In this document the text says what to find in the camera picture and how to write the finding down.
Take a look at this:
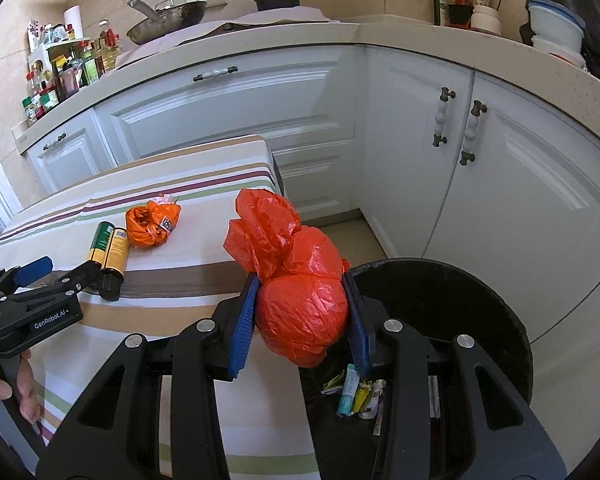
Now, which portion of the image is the white cabinet door handle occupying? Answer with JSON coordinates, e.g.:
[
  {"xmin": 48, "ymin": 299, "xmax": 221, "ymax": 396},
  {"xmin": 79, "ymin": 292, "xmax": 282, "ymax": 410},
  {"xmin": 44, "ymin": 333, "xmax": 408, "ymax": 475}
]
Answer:
[
  {"xmin": 432, "ymin": 87, "xmax": 457, "ymax": 148},
  {"xmin": 459, "ymin": 100, "xmax": 488, "ymax": 167}
]

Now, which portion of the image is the paper towel roll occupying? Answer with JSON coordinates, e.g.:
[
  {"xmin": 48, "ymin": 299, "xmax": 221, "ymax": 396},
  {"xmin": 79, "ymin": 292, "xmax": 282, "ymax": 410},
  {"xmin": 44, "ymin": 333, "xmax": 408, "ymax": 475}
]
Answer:
[{"xmin": 62, "ymin": 5, "xmax": 83, "ymax": 41}]

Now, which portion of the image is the cluster of condiment bottles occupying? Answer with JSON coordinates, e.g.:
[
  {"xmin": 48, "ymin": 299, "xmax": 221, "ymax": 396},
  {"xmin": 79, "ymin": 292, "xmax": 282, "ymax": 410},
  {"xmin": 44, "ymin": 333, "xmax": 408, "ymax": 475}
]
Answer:
[{"xmin": 21, "ymin": 17, "xmax": 123, "ymax": 128}]

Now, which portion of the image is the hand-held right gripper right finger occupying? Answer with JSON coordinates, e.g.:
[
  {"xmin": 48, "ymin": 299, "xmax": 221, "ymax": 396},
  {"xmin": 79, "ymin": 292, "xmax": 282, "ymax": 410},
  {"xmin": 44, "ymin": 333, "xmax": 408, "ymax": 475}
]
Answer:
[{"xmin": 341, "ymin": 271, "xmax": 566, "ymax": 480}]

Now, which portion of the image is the small bottle green label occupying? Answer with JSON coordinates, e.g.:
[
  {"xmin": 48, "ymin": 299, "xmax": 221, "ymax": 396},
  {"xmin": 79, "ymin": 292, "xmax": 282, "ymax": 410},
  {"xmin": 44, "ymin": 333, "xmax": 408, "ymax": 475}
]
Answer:
[{"xmin": 86, "ymin": 221, "xmax": 116, "ymax": 266}]

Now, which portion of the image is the yellow green wrapper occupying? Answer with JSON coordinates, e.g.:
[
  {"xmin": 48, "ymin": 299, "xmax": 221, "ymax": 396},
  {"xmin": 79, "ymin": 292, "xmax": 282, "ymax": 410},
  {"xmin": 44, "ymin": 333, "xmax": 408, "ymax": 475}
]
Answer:
[{"xmin": 352, "ymin": 381, "xmax": 374, "ymax": 413}]

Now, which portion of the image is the stack of white bowls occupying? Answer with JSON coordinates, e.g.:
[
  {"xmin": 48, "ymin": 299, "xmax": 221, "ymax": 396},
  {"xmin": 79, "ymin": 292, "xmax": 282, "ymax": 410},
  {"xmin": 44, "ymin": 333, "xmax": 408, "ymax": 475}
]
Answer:
[{"xmin": 525, "ymin": 0, "xmax": 587, "ymax": 61}]

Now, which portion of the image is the white stove cover cloth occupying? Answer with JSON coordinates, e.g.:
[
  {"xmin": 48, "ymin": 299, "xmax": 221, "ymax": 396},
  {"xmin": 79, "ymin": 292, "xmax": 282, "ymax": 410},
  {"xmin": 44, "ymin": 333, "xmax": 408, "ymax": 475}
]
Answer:
[{"xmin": 115, "ymin": 5, "xmax": 341, "ymax": 68}]

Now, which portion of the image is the small bottle yellow label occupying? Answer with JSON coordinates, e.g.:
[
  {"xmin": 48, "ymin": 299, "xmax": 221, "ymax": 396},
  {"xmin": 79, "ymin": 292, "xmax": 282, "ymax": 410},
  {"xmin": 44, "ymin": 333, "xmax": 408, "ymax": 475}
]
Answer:
[{"xmin": 99, "ymin": 227, "xmax": 130, "ymax": 302}]

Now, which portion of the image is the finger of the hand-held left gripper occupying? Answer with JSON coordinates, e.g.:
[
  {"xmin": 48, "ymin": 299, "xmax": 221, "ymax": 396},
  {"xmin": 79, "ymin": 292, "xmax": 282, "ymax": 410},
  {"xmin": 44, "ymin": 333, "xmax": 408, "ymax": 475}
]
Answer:
[
  {"xmin": 0, "ymin": 256, "xmax": 53, "ymax": 293},
  {"xmin": 27, "ymin": 259, "xmax": 104, "ymax": 306}
]

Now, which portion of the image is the black cup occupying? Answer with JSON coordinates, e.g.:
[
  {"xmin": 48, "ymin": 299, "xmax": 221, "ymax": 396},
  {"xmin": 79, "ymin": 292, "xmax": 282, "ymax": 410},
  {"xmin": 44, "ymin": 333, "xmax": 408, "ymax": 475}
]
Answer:
[{"xmin": 447, "ymin": 4, "xmax": 473, "ymax": 28}]

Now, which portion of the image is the teal tube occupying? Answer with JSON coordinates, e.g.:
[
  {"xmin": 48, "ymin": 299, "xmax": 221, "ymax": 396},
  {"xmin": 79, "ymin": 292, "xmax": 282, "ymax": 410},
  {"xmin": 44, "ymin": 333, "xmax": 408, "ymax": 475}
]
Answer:
[{"xmin": 336, "ymin": 364, "xmax": 362, "ymax": 417}]

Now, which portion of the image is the orange plastic bag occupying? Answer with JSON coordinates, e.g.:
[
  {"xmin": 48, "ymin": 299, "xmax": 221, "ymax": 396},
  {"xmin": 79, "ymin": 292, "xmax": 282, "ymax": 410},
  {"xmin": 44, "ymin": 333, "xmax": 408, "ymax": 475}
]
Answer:
[{"xmin": 223, "ymin": 187, "xmax": 352, "ymax": 368}]

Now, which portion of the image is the black trash bin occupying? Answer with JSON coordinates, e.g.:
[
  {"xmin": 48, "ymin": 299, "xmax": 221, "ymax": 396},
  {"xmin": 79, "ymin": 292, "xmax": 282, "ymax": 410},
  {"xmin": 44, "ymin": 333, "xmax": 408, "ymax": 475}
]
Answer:
[{"xmin": 300, "ymin": 257, "xmax": 535, "ymax": 480}]

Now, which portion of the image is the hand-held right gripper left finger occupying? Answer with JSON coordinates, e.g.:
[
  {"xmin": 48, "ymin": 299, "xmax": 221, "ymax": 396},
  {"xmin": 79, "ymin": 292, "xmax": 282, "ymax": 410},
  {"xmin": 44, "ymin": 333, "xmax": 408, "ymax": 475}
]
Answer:
[{"xmin": 35, "ymin": 272, "xmax": 261, "ymax": 480}]

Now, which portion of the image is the striped tablecloth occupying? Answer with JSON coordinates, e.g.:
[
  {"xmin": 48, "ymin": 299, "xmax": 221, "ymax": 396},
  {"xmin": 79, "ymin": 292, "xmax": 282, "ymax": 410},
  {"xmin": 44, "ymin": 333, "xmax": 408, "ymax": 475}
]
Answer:
[{"xmin": 0, "ymin": 134, "xmax": 321, "ymax": 480}]

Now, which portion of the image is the white spice rack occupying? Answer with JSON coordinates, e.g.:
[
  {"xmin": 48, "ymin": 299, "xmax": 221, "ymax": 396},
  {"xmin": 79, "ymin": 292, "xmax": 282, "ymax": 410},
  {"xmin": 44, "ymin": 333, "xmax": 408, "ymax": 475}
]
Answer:
[{"xmin": 27, "ymin": 37, "xmax": 88, "ymax": 87}]

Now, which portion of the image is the white kitchen cabinet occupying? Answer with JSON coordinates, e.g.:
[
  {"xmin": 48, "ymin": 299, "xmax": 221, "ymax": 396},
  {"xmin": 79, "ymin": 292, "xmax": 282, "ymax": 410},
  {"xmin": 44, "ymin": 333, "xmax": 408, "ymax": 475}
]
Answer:
[{"xmin": 25, "ymin": 42, "xmax": 600, "ymax": 461}]

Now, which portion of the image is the orange clear snack wrapper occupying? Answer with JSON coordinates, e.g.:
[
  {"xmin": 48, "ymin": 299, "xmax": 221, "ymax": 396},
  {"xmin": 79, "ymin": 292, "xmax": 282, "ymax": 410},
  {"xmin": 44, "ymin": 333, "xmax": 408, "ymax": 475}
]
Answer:
[{"xmin": 125, "ymin": 199, "xmax": 182, "ymax": 248}]

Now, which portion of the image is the dark striped cloth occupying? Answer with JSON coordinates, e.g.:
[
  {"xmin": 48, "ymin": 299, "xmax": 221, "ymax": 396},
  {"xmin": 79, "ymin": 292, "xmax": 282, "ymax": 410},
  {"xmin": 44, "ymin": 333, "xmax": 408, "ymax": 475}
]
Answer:
[{"xmin": 527, "ymin": 0, "xmax": 600, "ymax": 92}]

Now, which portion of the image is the metal wok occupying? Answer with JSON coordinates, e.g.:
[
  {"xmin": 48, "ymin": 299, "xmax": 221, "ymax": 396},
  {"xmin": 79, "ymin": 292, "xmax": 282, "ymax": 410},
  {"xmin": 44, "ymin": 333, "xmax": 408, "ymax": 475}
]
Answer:
[{"xmin": 126, "ymin": 0, "xmax": 208, "ymax": 46}]

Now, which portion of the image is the white jar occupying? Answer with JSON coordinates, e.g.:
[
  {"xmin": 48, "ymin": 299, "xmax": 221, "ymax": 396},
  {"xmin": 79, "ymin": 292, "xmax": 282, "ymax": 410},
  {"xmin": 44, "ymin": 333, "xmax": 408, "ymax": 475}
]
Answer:
[{"xmin": 470, "ymin": 5, "xmax": 501, "ymax": 36}]

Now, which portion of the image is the person's left hand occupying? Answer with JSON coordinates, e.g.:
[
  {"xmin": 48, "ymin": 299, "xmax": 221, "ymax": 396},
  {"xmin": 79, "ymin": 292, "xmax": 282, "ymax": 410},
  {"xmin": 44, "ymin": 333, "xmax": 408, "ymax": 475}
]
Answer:
[{"xmin": 0, "ymin": 347, "xmax": 43, "ymax": 423}]

